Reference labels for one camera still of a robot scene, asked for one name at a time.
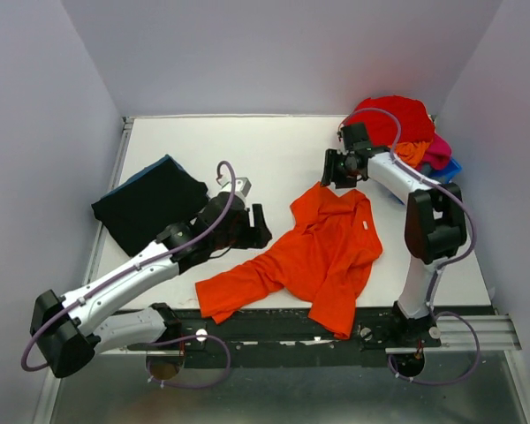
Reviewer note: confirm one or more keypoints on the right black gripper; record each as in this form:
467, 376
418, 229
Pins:
331, 158

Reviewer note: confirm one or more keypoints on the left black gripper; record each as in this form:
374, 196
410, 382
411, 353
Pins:
256, 238

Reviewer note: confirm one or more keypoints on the black t shirt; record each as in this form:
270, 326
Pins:
134, 227

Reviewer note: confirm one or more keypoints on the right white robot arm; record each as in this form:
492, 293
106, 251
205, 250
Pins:
435, 223

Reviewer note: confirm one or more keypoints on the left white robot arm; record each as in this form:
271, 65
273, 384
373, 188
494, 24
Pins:
71, 329

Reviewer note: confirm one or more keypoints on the red t shirt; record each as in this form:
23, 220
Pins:
380, 116

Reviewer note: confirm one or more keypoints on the grey t shirt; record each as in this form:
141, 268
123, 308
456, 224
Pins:
425, 169

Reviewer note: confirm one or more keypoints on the magenta t shirt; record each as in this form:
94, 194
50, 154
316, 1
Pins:
438, 153

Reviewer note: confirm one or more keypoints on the blue plastic bin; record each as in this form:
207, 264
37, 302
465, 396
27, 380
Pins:
450, 170

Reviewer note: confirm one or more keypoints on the blue folded t shirt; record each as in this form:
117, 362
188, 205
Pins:
164, 182

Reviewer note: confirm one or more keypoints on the aluminium extrusion right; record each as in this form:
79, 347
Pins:
491, 333

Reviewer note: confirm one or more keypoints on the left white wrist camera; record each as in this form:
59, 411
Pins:
240, 186

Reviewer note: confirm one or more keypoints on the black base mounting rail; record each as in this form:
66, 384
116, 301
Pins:
274, 338

